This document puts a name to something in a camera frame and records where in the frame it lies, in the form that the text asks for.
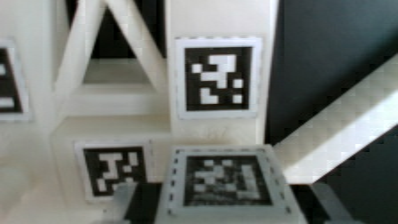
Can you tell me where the translucent gripper right finger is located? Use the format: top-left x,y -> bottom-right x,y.
311,182 -> 364,224

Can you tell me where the white front fence rail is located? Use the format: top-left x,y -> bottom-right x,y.
275,57 -> 398,184

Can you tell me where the white tagged cube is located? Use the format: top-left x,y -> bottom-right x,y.
155,145 -> 307,224

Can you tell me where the white chair back part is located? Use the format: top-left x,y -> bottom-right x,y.
0,0 -> 265,224

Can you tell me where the translucent gripper left finger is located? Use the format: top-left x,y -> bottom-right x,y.
103,183 -> 137,224

